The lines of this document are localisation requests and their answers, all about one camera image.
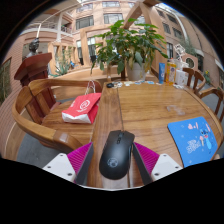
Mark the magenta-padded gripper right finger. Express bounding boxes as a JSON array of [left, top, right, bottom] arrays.
[[131, 141, 184, 186]]

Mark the black computer mouse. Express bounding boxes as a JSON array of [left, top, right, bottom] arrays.
[[98, 129, 136, 181]]

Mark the dark bust statue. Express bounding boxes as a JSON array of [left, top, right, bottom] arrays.
[[26, 37, 41, 60]]

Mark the white figure sculpture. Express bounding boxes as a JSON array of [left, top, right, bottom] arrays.
[[173, 43, 187, 63]]

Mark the red paper bag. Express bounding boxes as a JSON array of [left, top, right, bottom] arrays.
[[61, 79, 103, 125]]

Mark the blue tube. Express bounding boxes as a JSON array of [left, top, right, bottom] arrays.
[[158, 62, 167, 84]]

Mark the orange bottle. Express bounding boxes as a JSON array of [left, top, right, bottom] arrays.
[[165, 61, 177, 85]]

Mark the red-brown wooden pedestal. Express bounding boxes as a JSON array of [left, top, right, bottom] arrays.
[[13, 52, 53, 88]]

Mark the blue cartoon mouse pad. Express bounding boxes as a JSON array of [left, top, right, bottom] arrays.
[[167, 116, 219, 169]]

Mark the potted green leafy plant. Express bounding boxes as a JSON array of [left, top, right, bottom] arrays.
[[90, 18, 169, 82]]

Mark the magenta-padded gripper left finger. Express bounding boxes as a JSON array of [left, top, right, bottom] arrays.
[[42, 141, 95, 186]]

